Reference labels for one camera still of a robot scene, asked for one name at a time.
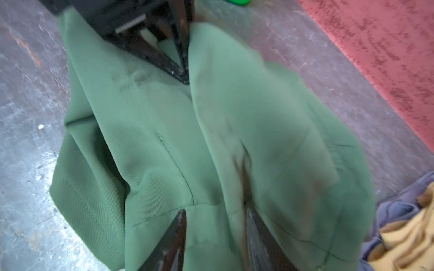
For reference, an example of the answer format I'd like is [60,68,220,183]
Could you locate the dark green skirt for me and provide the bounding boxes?
[49,9,375,271]

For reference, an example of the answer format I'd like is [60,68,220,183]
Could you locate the yellow skirt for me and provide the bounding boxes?
[367,184,434,271]

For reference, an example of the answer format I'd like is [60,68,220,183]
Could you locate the lavender skirt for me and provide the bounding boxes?
[358,171,434,271]

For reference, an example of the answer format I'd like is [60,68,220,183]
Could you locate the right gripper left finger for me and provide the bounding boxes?
[138,210,187,271]

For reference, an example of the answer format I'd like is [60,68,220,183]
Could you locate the green plastic basket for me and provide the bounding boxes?
[226,0,252,6]

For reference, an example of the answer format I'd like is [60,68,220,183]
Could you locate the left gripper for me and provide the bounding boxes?
[40,0,195,85]

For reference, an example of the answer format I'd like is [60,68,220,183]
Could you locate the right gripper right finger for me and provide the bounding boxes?
[246,208,298,271]

